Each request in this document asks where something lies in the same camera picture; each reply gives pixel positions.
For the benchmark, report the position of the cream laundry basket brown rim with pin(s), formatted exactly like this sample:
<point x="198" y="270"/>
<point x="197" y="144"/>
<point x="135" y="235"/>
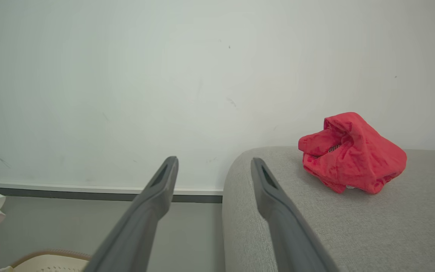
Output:
<point x="47" y="263"/>

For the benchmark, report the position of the grey fabric sofa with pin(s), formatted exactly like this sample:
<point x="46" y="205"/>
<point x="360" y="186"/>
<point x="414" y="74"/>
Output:
<point x="391" y="234"/>

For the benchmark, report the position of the white wall baseboard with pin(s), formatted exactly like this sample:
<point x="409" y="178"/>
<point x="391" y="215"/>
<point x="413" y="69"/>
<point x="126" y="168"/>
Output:
<point x="89" y="190"/>

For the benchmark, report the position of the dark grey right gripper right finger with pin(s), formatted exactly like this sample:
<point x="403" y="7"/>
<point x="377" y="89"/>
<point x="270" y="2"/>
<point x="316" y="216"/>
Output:
<point x="289" y="234"/>

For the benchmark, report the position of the red garment with black print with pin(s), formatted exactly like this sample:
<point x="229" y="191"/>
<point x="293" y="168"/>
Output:
<point x="357" y="158"/>

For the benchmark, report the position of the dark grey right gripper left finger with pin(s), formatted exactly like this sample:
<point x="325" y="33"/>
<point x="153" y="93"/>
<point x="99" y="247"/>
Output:
<point x="138" y="226"/>

